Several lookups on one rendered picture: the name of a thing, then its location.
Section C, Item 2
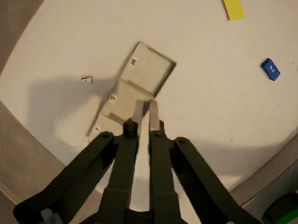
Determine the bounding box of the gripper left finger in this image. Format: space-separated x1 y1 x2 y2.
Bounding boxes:
13 100 143 224

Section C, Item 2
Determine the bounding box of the blue rectangular block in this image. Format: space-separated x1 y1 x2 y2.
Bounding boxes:
261 58 281 81

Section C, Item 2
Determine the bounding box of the beige rack of three bins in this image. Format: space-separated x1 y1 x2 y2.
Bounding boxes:
86 41 178 143

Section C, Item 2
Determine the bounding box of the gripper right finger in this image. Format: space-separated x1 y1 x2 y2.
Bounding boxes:
148 101 262 224

